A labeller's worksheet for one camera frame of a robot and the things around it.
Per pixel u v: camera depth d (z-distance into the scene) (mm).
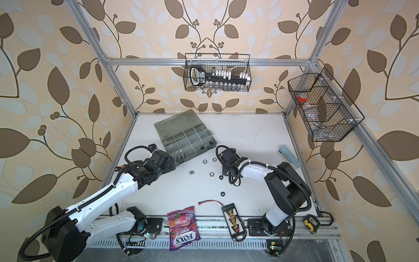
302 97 872
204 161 963
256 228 733
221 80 845
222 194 844
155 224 760
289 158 937
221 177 906
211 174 911
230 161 721
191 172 911
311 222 735
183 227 720
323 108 788
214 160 964
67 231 384
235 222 739
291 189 454
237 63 912
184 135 1031
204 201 824
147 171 586
